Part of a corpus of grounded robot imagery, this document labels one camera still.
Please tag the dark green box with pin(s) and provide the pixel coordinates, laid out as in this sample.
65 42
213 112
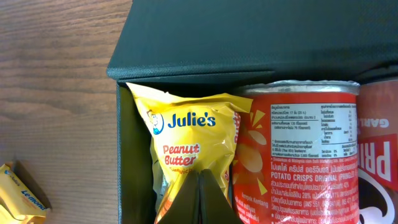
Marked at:
200 48

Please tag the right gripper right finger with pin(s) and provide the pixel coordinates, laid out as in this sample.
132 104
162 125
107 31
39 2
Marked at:
214 207

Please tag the small yellow snack packet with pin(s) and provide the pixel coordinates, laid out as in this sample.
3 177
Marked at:
22 199

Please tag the red Pringles can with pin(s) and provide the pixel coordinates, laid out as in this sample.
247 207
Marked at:
377 144
296 159

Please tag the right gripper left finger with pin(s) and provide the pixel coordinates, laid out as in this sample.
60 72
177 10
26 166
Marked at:
185 209

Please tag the orange yellow snack bag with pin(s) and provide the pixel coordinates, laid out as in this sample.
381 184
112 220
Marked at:
190 134

